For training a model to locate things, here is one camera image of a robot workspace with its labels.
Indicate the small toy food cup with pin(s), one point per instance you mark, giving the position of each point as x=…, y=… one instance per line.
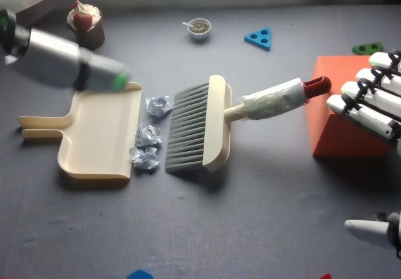
x=200, y=34

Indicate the small white spoon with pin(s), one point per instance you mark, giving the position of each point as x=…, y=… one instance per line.
x=189, y=25

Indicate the toy cupcake with strawberry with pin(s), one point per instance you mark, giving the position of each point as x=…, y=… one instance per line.
x=91, y=34

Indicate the blue triangle block with holes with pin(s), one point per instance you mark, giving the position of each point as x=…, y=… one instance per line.
x=257, y=42

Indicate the large orange block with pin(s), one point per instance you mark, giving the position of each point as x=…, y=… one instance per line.
x=344, y=134

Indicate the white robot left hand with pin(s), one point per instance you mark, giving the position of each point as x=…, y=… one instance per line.
x=53, y=56

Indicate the small blue block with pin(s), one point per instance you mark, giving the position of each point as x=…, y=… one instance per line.
x=140, y=274

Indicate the white paper ball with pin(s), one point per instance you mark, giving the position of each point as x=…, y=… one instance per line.
x=158, y=106
x=144, y=160
x=148, y=134

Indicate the cream plastic dustpan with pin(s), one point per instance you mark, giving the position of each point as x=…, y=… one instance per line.
x=97, y=134

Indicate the grey table cloth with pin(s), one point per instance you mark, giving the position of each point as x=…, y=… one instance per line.
x=219, y=222

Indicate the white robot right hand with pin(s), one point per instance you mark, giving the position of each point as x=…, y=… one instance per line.
x=372, y=119

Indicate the green triangle block with holes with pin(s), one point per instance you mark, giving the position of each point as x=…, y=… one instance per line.
x=357, y=52

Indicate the small red block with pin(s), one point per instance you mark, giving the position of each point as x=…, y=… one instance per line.
x=326, y=276

